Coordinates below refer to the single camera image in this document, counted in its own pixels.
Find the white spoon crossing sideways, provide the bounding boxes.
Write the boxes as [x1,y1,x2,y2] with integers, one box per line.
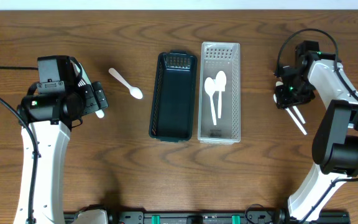
[215,71,227,119]

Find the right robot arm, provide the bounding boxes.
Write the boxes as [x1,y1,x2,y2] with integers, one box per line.
[273,45,358,223]

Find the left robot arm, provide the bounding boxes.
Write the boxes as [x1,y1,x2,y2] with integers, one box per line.
[14,81,108,223]

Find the white plastic fork middle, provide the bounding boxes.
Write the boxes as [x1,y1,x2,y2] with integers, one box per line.
[95,110,104,118]

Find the white plastic fork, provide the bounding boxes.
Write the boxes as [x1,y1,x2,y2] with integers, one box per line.
[73,63,91,86]
[95,110,104,118]

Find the white plastic fork upper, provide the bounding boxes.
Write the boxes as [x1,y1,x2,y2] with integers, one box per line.
[73,63,91,86]

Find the white plastic spoon left side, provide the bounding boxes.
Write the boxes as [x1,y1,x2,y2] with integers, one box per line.
[108,68,143,100]

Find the black plastic basket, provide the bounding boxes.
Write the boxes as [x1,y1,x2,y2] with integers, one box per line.
[149,50,198,142]

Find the clear plastic basket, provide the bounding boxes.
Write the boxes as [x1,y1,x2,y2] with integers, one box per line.
[198,42,241,145]

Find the right black cable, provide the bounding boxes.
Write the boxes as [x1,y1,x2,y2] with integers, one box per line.
[273,28,358,183]

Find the black cable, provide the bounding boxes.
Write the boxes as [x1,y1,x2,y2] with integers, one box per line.
[0,65,42,224]
[273,28,358,183]

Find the left black cable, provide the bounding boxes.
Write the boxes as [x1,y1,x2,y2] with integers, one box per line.
[0,65,42,224]

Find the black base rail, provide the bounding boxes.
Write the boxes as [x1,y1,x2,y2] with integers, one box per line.
[64,210,351,224]

